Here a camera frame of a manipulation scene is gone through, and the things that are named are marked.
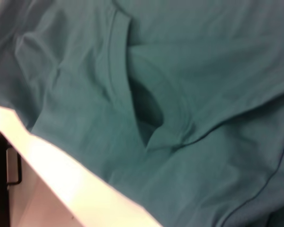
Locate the black flat panel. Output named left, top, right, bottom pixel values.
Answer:
left=0, top=131, right=23, bottom=227

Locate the teal blue printed t-shirt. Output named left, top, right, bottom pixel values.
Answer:
left=0, top=0, right=284, bottom=227

